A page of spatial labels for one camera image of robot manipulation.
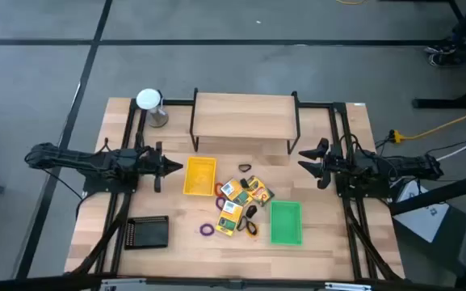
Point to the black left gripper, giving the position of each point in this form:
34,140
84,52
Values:
148,165

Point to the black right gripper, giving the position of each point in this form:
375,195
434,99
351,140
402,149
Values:
339,163

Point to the yellow plastic basket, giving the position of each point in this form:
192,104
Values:
200,178

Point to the green plastic basket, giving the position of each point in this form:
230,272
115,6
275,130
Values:
286,222

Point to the black plastic basket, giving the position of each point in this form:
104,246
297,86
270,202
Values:
148,232

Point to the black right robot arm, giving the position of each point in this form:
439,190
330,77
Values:
410,165

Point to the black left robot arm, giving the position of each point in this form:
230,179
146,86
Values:
75,159

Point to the black desk stand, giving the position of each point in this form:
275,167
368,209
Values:
438,103

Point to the white lamp with metal base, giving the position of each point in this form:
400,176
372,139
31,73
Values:
148,99

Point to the white box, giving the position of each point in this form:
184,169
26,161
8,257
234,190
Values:
422,224

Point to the black diagonal beam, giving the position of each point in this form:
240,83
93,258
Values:
438,194

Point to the person's shoe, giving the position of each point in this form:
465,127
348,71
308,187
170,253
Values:
444,60
440,49

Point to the black aluminium crossbeam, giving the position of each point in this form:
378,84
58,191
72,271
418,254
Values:
34,283

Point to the black aluminium table frame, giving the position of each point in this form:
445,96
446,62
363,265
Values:
132,121

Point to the wooden shelf riser black frame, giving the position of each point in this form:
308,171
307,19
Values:
244,115

